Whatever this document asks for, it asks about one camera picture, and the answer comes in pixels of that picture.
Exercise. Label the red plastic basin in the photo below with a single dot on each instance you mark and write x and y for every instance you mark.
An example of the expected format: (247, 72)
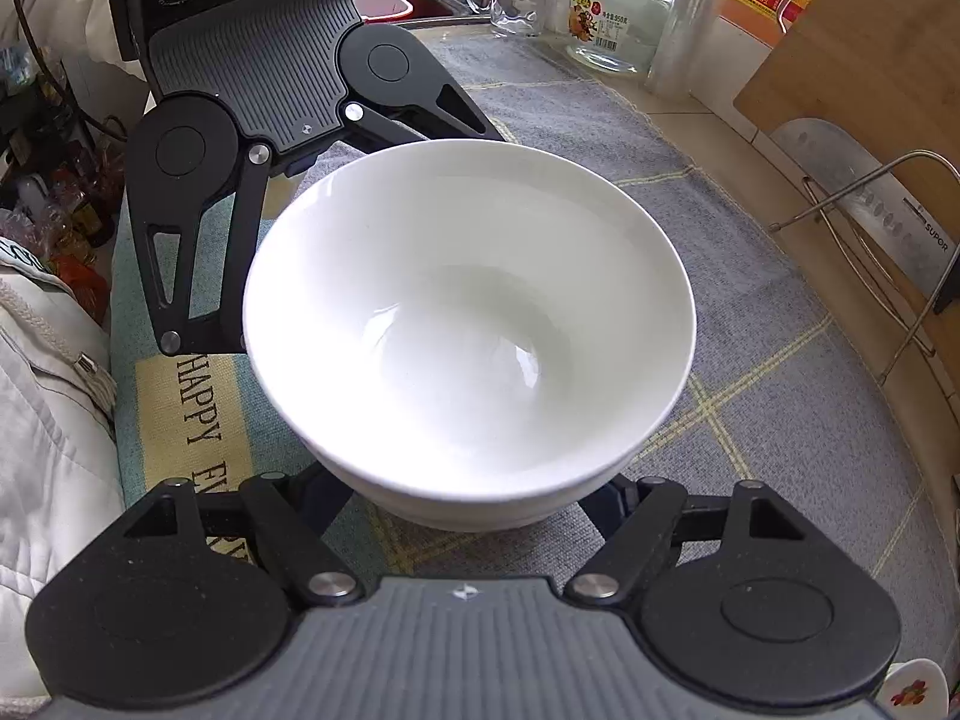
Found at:
(427, 7)

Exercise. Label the white floral bowl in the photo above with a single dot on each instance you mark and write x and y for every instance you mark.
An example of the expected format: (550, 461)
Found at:
(480, 514)
(465, 300)

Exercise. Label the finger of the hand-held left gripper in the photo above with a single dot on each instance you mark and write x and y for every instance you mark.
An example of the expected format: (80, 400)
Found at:
(420, 120)
(225, 292)

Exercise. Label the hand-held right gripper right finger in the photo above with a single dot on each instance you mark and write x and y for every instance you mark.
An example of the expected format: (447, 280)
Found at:
(645, 525)

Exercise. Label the white jacket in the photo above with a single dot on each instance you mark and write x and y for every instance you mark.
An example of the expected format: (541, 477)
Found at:
(52, 502)

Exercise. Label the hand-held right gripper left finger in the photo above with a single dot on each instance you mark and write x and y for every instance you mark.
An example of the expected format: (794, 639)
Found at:
(292, 532)

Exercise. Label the red plastic bag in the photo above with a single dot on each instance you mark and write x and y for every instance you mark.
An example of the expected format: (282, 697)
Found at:
(75, 285)

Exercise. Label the tall stack of plastic cups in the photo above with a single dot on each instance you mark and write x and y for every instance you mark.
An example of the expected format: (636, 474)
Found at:
(694, 15)

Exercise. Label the white fruit-print plate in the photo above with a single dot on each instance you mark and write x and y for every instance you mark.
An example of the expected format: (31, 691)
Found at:
(915, 690)

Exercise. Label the bamboo cutting board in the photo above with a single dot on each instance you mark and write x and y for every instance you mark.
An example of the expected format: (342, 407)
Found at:
(885, 52)

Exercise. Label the grey checked tablecloth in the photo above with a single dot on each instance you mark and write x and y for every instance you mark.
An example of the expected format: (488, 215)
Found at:
(750, 360)

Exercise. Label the labelled glass jar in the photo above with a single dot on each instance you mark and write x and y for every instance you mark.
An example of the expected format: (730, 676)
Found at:
(622, 30)

